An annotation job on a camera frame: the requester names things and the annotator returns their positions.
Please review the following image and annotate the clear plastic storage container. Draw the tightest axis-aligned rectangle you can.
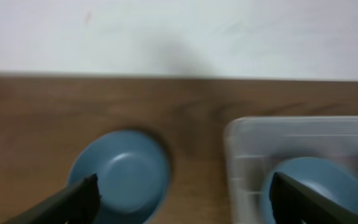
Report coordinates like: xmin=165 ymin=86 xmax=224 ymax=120
xmin=224 ymin=116 xmax=358 ymax=223

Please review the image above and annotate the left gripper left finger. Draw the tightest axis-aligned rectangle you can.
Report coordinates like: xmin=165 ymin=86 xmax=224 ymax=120
xmin=4 ymin=174 xmax=101 ymax=224

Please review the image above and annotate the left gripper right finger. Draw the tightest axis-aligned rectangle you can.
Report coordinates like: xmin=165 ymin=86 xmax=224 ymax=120
xmin=269 ymin=172 xmax=358 ymax=224

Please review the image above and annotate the dark blue bowl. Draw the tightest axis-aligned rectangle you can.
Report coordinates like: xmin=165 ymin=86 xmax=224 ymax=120
xmin=67 ymin=129 xmax=171 ymax=224
xmin=259 ymin=157 xmax=358 ymax=224

